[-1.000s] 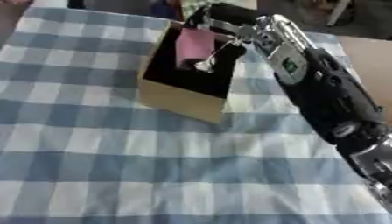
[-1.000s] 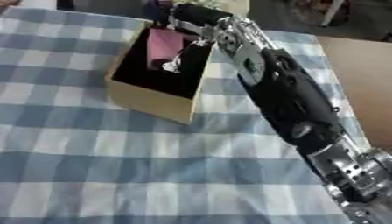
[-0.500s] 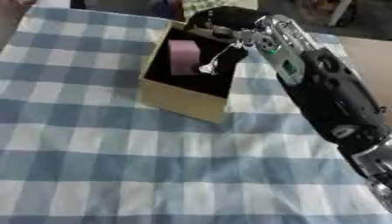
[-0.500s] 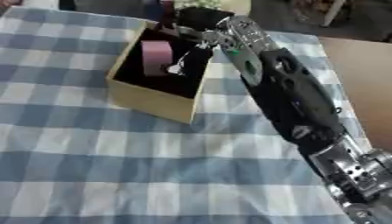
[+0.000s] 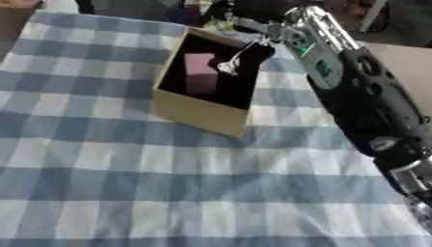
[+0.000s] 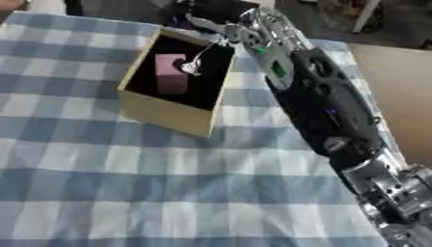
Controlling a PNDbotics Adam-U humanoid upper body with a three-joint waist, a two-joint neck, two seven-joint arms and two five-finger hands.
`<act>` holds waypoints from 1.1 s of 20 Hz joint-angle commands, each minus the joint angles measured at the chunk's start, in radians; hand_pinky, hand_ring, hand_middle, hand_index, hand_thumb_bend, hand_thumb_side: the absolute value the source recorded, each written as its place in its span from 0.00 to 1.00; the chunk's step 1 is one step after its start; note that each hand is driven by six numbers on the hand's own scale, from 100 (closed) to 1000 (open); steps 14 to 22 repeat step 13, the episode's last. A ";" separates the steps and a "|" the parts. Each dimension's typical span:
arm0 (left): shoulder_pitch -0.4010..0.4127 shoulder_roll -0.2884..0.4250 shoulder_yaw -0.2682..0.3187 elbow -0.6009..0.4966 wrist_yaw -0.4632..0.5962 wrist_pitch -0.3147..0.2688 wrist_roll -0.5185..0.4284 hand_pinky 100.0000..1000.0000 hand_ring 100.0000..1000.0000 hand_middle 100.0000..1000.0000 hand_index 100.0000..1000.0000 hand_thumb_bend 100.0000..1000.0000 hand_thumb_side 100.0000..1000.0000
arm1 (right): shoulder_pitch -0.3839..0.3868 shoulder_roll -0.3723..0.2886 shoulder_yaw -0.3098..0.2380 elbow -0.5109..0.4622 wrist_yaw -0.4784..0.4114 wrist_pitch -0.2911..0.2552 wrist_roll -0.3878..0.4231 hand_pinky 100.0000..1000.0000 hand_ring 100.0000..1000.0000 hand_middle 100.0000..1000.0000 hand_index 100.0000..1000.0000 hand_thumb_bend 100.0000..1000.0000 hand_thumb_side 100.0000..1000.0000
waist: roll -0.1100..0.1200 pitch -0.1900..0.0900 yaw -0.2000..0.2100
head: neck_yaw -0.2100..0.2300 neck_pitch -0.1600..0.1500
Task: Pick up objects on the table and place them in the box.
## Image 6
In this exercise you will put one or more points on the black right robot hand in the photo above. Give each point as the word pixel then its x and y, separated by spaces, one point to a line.
pixel 194 66

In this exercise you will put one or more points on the silver and black right robot arm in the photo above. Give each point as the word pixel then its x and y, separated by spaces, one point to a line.
pixel 332 106

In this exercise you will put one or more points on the tan cardboard box black inside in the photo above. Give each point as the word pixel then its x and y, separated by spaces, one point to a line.
pixel 163 112

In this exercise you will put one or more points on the pink rectangular block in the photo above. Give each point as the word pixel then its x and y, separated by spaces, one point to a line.
pixel 170 84

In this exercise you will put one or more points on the black furniture leg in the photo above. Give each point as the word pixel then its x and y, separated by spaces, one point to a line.
pixel 73 7

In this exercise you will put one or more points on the white furniture leg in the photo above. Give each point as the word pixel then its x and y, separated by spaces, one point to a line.
pixel 367 16

